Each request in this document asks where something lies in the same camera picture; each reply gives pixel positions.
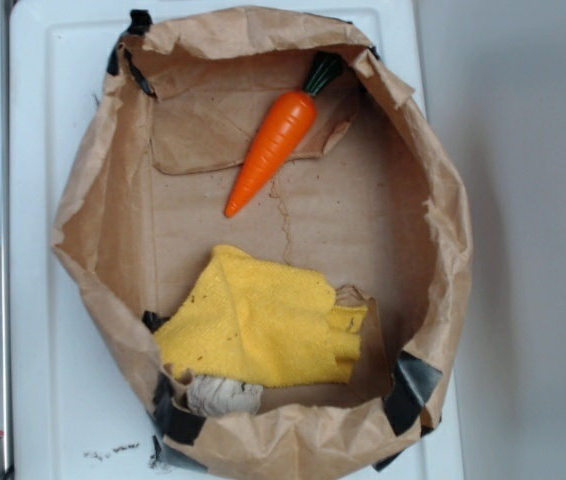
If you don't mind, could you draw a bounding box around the orange plastic toy carrot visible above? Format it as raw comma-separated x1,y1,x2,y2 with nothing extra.
224,52,344,218

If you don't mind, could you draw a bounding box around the brown paper bag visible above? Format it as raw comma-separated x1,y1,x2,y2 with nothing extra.
51,6,472,479

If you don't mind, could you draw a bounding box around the yellow cloth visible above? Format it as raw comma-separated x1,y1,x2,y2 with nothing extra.
154,245,368,388

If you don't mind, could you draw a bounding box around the grey crumpled object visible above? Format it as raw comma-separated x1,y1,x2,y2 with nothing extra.
186,375,264,417

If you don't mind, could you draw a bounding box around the white tray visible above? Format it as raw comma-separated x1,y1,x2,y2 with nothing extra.
8,0,466,480

